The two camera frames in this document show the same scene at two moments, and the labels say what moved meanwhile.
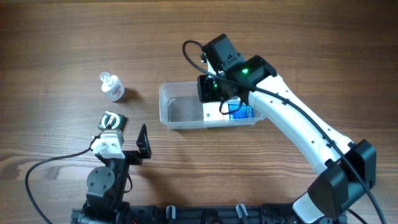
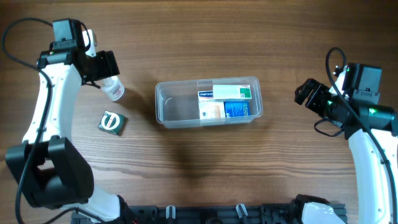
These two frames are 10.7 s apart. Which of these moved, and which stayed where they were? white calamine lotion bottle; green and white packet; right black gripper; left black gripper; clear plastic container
Moved: right black gripper; left black gripper
Stayed: white calamine lotion bottle; clear plastic container; green and white packet
